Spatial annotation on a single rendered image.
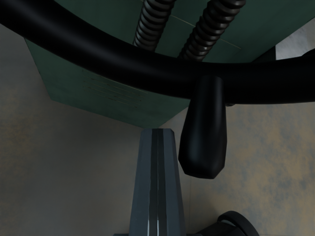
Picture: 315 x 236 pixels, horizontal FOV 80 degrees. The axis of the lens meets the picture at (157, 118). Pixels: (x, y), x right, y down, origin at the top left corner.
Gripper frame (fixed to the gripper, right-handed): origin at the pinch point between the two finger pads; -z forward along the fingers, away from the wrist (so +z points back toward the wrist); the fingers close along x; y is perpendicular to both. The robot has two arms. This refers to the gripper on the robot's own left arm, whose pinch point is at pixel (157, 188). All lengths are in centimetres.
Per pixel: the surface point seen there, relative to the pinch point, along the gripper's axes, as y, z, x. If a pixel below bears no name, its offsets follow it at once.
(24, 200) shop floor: -54, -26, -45
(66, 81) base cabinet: -20, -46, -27
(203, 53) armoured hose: 1.2, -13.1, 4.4
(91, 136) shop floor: -47, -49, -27
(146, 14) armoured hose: 4.5, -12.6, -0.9
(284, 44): -3.0, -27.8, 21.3
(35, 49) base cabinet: -8, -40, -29
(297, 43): -3.4, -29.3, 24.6
